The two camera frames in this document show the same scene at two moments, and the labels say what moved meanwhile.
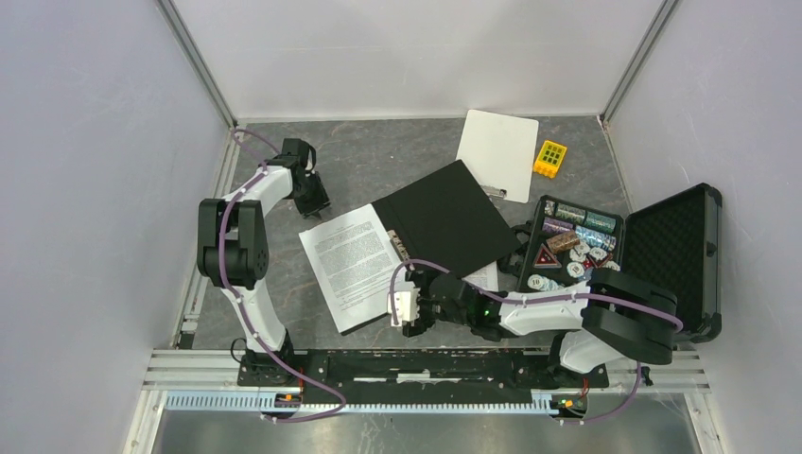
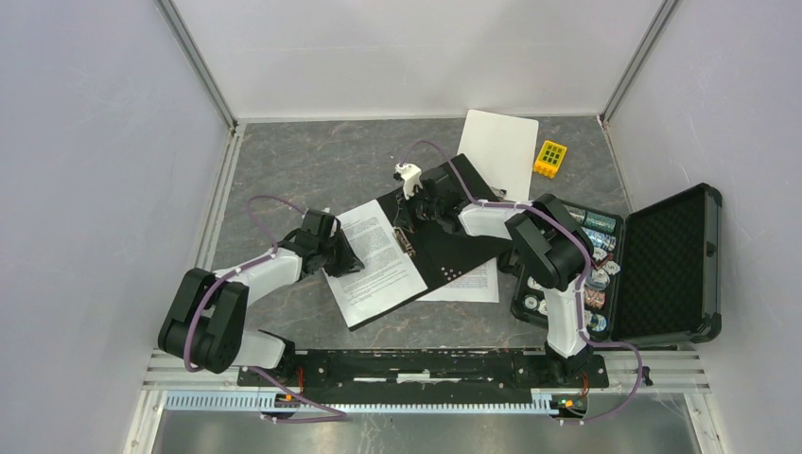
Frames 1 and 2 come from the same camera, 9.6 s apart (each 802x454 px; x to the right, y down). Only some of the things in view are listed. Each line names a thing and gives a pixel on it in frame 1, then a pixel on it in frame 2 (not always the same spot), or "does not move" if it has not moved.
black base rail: (421, 376) does not move
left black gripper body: (313, 197) → (324, 248)
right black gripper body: (428, 310) → (428, 211)
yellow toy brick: (549, 159) does not move
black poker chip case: (674, 244) does not move
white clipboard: (499, 152) does not move
